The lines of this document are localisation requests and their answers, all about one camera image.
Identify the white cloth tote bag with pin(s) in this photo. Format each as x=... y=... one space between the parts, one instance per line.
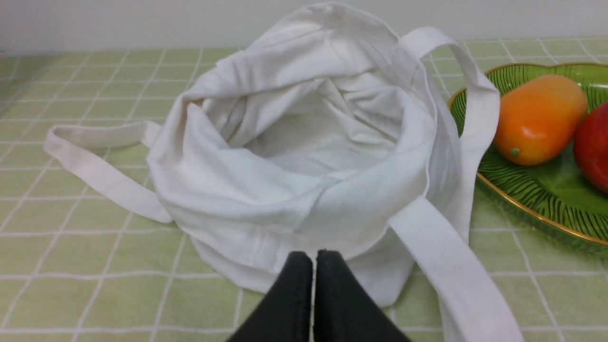
x=328 y=132

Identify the red apple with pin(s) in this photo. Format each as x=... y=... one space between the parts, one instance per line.
x=591 y=147

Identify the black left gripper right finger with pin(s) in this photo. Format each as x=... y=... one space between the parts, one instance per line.
x=343 y=311

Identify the orange mango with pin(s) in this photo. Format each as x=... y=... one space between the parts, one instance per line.
x=539 y=118

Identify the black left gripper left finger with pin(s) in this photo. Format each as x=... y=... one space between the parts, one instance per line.
x=284 y=313

